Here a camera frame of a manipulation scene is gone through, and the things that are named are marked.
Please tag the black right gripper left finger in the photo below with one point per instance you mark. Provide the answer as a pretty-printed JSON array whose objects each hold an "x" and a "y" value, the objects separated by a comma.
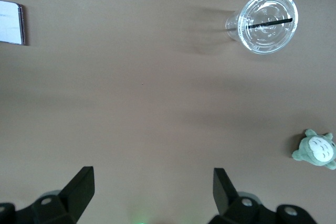
[{"x": 78, "y": 192}]

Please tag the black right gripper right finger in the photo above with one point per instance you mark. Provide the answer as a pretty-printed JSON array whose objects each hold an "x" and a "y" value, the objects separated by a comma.
[{"x": 223, "y": 195}]

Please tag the grey-green Totoro plush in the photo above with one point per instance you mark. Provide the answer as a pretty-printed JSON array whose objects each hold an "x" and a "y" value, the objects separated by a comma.
[{"x": 319, "y": 148}]

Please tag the brown table cover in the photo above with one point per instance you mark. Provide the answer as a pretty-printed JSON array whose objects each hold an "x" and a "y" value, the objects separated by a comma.
[{"x": 131, "y": 90}]

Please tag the clear plastic cup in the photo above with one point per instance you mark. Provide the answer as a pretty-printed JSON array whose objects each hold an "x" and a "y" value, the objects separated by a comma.
[{"x": 267, "y": 22}]

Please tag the black drinking straw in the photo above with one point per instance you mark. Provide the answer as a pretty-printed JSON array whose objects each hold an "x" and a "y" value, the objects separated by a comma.
[{"x": 273, "y": 22}]

